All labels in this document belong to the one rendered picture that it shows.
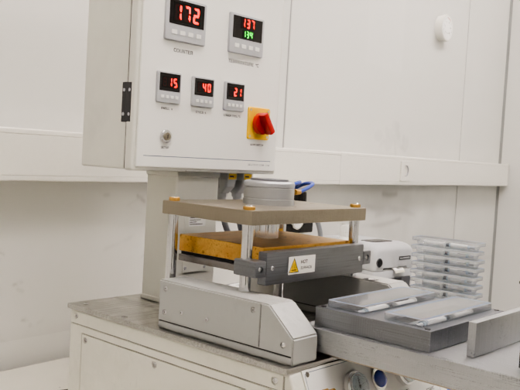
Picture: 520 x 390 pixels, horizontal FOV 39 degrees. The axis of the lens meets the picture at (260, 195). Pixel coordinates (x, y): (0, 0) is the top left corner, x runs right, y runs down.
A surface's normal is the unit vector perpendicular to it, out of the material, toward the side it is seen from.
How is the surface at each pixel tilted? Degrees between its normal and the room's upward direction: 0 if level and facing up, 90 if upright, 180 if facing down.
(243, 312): 90
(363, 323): 90
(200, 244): 90
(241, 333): 90
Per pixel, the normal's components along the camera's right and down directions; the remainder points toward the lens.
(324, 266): 0.74, 0.07
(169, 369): -0.66, 0.00
